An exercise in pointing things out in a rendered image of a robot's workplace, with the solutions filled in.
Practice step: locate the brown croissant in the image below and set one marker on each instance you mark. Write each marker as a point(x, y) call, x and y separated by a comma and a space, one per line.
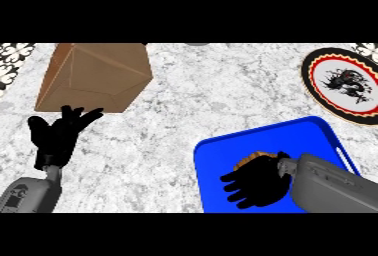
point(253, 158)

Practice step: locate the black white patterned tile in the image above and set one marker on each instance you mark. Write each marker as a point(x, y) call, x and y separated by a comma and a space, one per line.
point(11, 62)

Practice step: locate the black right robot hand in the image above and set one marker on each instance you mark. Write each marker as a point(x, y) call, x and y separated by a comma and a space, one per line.
point(263, 182)

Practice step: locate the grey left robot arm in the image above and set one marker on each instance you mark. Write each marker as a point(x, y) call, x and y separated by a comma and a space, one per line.
point(33, 193)

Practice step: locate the grey round object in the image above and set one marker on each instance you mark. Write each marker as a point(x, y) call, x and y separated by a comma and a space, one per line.
point(198, 44)

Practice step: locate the brown cardboard box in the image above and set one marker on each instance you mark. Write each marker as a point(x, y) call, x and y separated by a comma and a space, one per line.
point(93, 76)

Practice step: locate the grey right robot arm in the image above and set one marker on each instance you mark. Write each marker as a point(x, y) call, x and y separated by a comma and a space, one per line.
point(331, 187)

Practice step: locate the blue tray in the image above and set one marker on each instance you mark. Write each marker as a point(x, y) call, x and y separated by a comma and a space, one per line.
point(275, 146)

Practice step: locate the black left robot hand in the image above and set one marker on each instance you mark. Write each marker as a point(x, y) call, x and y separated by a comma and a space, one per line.
point(58, 135)

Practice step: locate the plate with dragon print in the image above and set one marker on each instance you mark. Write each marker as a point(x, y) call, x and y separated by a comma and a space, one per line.
point(346, 84)

